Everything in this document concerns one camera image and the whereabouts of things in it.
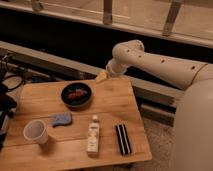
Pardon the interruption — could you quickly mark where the black bowl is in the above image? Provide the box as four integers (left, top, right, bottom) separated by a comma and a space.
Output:
61, 82, 92, 108

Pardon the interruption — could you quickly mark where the wooden table board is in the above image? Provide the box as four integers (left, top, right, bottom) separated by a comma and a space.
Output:
0, 77, 152, 171

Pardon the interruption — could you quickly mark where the translucent plastic cup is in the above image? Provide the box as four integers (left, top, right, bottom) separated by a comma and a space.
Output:
23, 120, 48, 144

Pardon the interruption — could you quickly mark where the blue sponge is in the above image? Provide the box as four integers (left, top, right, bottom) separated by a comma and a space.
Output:
51, 112, 72, 128

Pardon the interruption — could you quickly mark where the black striped rectangular box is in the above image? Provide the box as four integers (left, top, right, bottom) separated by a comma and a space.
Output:
115, 124, 132, 156

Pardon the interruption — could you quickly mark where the grey window ledge rail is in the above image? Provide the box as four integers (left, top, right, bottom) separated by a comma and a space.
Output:
0, 41, 184, 107

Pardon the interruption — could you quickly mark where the red food in bowl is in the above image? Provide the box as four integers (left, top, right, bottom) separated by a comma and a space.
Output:
68, 89, 87, 100

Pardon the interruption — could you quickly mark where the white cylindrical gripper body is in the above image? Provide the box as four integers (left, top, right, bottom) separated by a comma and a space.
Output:
106, 59, 127, 77

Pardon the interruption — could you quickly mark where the black equipment at left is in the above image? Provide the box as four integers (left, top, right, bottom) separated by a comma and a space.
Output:
0, 54, 24, 151

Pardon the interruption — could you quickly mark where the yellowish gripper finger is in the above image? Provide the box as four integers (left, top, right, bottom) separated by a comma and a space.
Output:
95, 70, 108, 83

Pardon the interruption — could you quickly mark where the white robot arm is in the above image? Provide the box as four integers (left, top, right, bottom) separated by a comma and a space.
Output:
96, 40, 213, 171

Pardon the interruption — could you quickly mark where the white bottle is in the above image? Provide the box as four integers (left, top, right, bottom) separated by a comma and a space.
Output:
87, 115, 100, 156

